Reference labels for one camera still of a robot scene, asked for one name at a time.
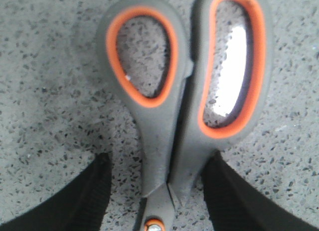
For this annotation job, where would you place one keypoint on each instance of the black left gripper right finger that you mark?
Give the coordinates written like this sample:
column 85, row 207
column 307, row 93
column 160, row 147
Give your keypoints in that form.
column 234, row 205

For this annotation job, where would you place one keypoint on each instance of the grey orange handled scissors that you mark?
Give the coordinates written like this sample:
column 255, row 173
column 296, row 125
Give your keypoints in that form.
column 177, row 143

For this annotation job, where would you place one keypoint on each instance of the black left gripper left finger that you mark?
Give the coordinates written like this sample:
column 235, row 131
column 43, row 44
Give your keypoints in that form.
column 79, row 206

